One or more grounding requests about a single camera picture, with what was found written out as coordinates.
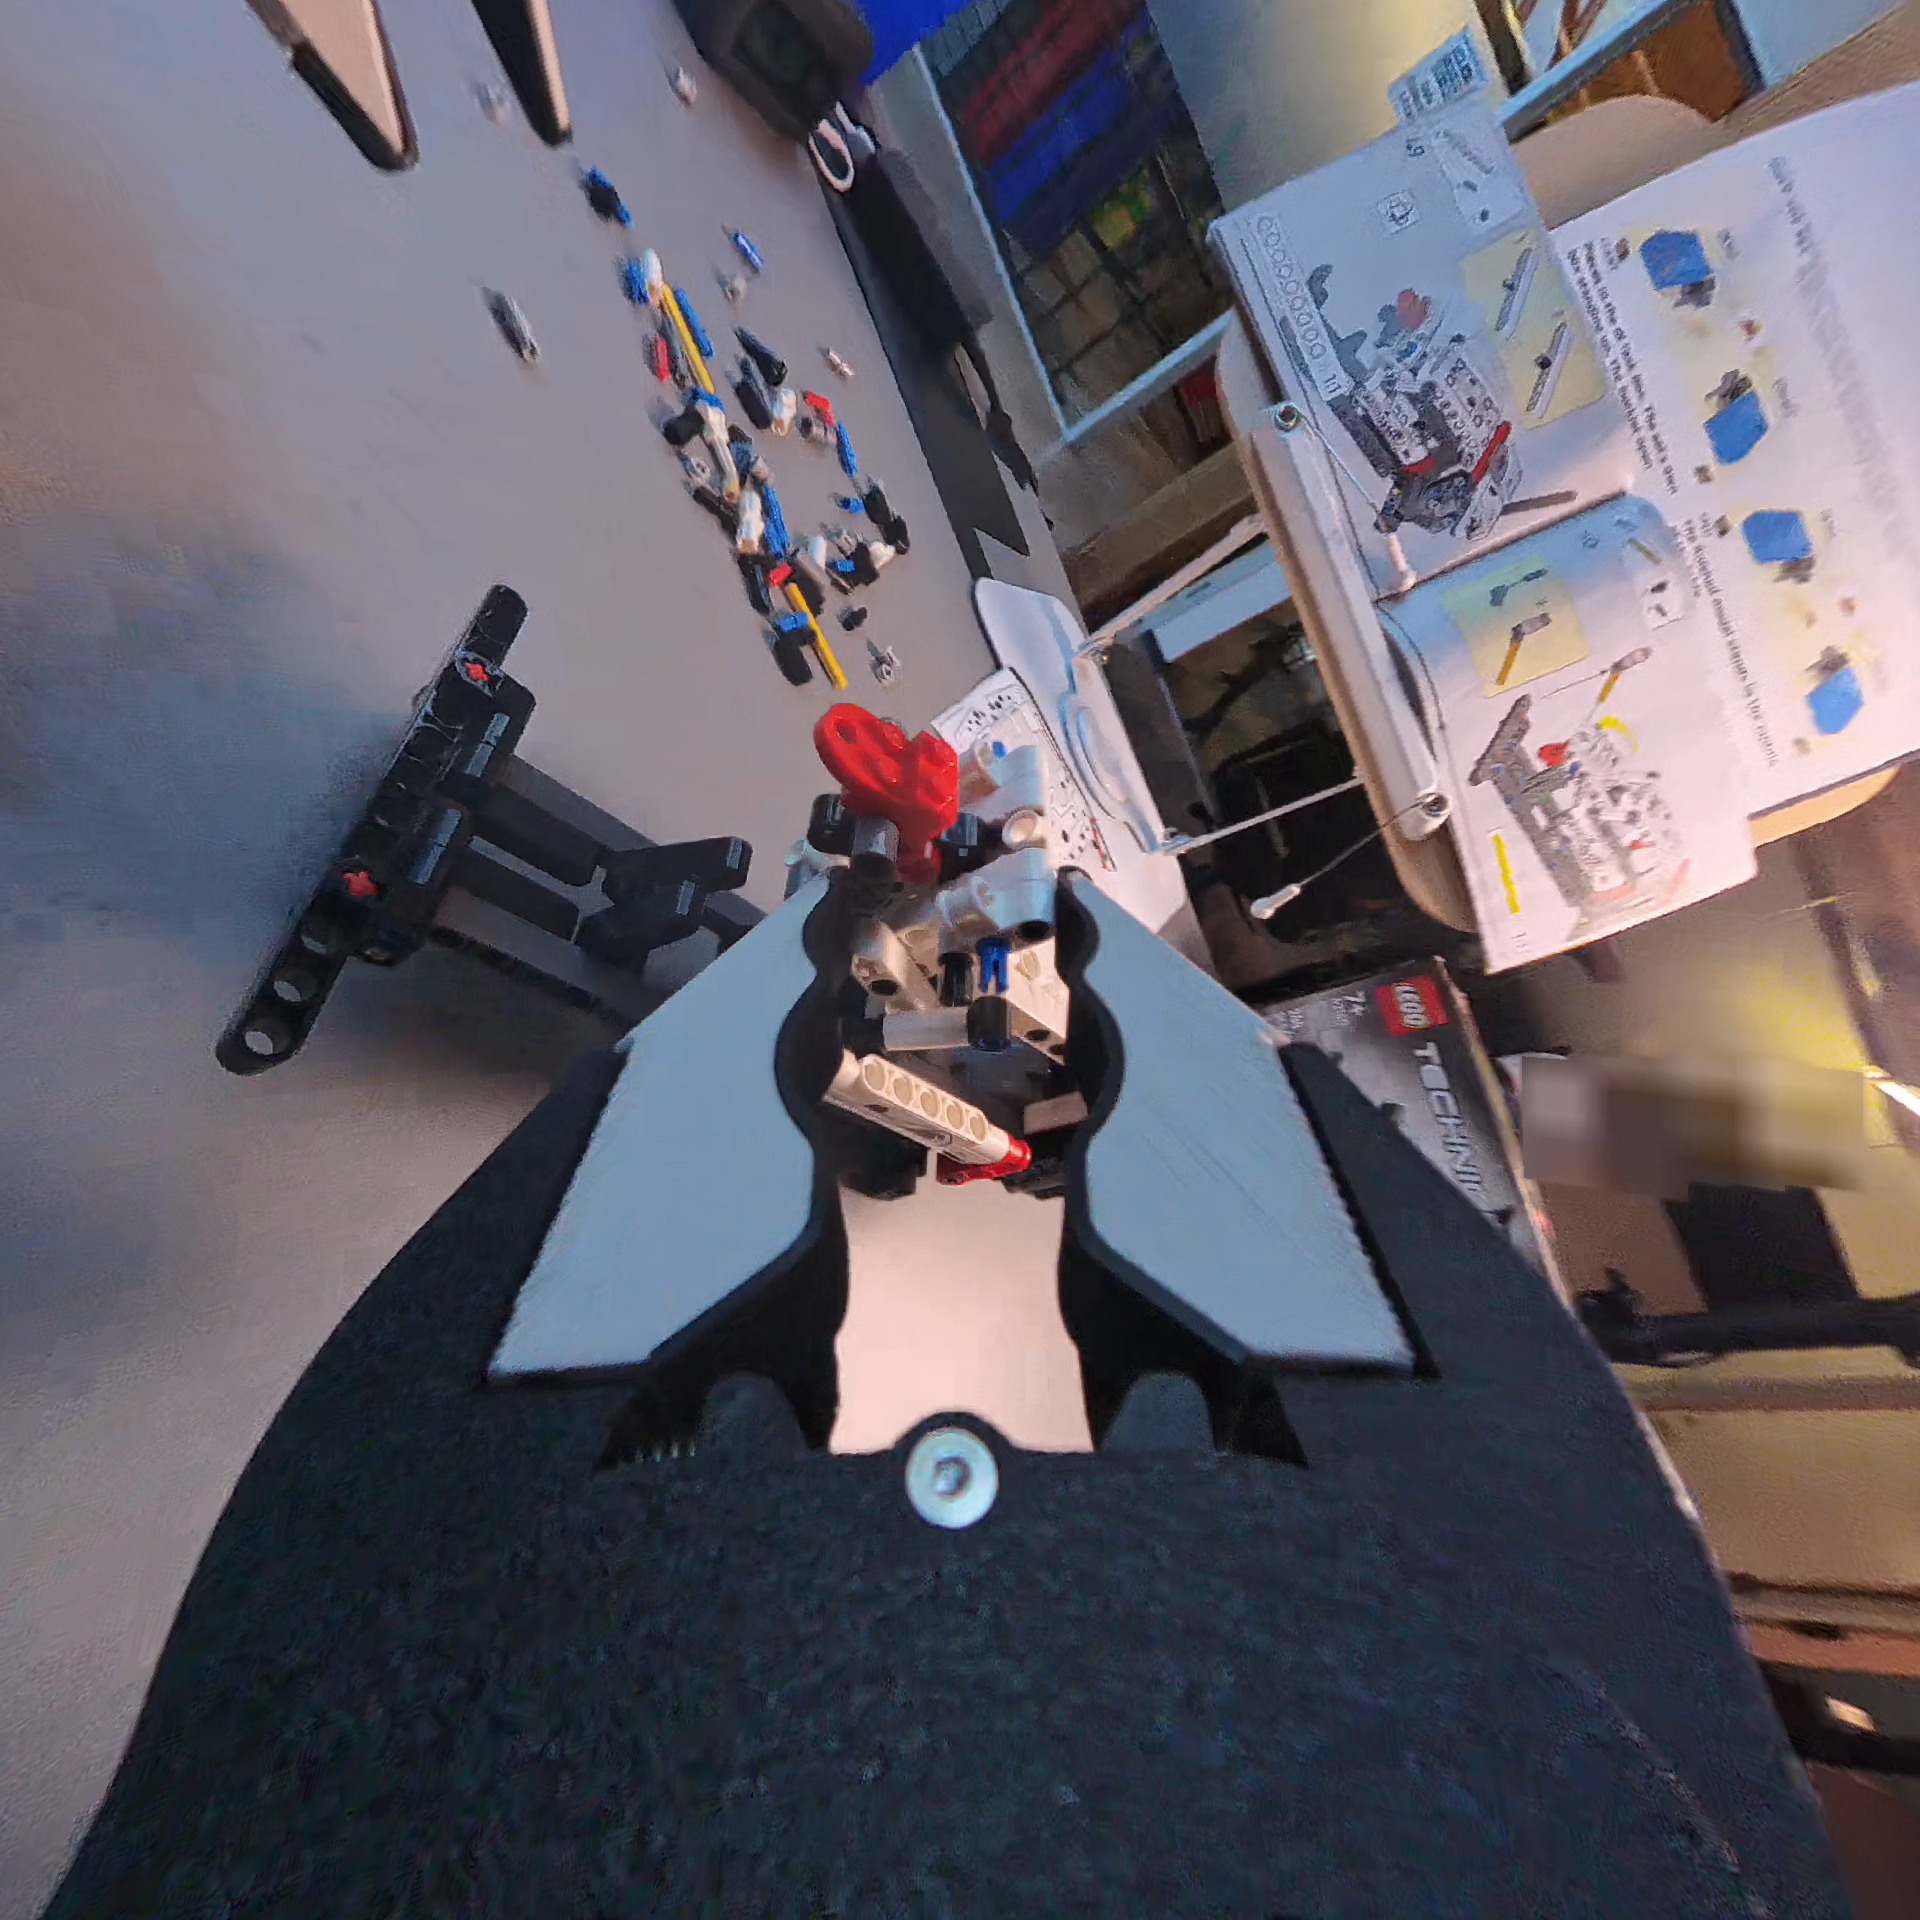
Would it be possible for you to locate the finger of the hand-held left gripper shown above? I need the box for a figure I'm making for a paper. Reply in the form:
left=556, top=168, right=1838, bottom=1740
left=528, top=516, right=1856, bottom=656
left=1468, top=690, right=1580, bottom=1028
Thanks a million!
left=244, top=0, right=424, bottom=172
left=470, top=0, right=578, bottom=150

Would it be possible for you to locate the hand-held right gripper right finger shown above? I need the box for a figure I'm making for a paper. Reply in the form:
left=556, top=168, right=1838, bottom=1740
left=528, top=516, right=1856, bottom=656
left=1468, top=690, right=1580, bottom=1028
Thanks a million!
left=1049, top=865, right=1423, bottom=1376

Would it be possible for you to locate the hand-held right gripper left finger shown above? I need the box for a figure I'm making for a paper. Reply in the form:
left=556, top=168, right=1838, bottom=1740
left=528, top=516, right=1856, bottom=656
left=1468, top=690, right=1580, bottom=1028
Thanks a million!
left=488, top=872, right=852, bottom=1383

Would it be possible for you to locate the toy brick truck model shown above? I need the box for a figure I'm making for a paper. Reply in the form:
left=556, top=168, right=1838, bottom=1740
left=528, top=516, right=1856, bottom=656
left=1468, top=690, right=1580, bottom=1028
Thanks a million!
left=216, top=585, right=1121, bottom=1202

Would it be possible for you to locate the toy truck cardboard box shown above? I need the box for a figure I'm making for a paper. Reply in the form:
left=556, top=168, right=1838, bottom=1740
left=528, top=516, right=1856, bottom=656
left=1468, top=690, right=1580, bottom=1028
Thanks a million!
left=1258, top=961, right=1555, bottom=1279

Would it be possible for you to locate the white sticker sheet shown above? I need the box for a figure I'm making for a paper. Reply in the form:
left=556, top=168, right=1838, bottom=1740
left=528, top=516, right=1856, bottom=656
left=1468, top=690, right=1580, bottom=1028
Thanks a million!
left=928, top=668, right=1121, bottom=876

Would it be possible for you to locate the shelf of coloured storage bins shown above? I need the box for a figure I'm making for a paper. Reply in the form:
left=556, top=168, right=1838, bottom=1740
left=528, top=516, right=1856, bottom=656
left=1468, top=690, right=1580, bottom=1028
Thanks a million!
left=920, top=0, right=1234, bottom=426

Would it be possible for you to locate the pile of loose brick pieces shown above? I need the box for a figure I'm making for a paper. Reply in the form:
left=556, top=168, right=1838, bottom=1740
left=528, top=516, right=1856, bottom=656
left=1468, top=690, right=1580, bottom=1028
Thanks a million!
left=471, top=67, right=921, bottom=696

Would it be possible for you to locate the white lamp stand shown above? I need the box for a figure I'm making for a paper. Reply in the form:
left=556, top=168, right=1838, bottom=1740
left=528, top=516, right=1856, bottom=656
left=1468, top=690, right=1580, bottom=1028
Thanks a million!
left=972, top=82, right=1920, bottom=945

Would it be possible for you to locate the grey building instruction booklet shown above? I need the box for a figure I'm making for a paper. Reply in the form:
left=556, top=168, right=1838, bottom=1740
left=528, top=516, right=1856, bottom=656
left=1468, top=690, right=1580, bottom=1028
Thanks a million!
left=1207, top=119, right=1766, bottom=976

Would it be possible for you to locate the small printed paper sign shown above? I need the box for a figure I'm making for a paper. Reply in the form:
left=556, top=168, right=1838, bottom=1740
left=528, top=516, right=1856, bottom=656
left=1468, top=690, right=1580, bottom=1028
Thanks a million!
left=1387, top=28, right=1491, bottom=126

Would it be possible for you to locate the white printed instruction sheet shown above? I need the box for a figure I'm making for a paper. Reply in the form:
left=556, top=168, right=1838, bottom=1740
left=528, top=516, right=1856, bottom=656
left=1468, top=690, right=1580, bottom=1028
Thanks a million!
left=1545, top=82, right=1920, bottom=818

